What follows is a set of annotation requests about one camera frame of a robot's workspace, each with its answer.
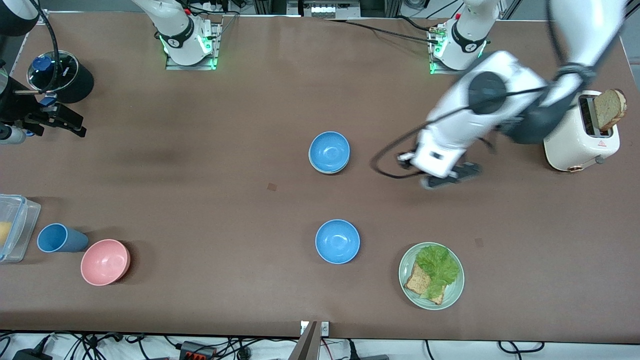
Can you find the blue bowl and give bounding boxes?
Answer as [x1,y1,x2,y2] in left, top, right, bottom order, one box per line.
[308,131,351,173]
[315,219,361,265]

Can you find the green bowl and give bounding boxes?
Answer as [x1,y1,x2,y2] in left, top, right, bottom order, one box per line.
[310,161,350,175]

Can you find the pink bowl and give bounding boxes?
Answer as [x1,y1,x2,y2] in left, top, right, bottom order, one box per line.
[80,239,131,287]

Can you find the glass lid blue knob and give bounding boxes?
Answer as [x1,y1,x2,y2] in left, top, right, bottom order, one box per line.
[26,50,80,93]

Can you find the clear plastic container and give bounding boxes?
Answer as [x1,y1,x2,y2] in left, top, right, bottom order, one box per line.
[0,194,42,264]

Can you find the green lettuce leaf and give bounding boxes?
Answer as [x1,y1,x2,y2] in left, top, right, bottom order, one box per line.
[416,244,461,300]

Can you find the blue cup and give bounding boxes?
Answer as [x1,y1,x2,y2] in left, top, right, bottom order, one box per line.
[36,223,89,254]

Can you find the brown bread slice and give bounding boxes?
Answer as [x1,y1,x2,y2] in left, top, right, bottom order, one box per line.
[404,262,446,306]

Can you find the green plate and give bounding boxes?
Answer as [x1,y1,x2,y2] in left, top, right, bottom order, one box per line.
[398,242,465,311]

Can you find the white toaster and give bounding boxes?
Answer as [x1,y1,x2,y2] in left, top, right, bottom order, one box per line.
[543,90,621,173]

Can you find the grey control box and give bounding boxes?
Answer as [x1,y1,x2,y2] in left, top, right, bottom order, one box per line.
[286,0,362,20]

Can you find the brown toast slice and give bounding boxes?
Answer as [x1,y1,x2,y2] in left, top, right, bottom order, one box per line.
[593,88,628,132]

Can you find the black power adapter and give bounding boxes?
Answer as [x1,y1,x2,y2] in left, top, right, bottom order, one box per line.
[12,347,51,360]

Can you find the black power strip red switches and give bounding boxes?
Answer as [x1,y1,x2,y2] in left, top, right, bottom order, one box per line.
[180,341,217,360]

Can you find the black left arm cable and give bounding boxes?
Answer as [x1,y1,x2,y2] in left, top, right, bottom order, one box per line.
[370,20,628,180]

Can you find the black saucepan blue handle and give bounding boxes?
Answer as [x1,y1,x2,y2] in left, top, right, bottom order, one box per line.
[25,50,95,137]

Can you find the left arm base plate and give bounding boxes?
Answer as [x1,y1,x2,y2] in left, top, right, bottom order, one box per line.
[429,27,483,76]

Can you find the aluminium table edge rail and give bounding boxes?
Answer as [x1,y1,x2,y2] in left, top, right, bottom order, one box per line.
[20,9,49,53]

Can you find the long black table cable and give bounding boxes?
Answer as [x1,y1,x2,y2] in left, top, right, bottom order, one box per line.
[324,18,443,46]

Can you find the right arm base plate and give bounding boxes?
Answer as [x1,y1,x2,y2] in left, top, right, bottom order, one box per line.
[165,22,222,71]

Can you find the aluminium profile post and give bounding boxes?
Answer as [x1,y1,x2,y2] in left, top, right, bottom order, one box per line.
[289,321,330,360]

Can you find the black looped floor cable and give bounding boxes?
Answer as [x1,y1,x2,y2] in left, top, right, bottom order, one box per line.
[497,341,545,354]

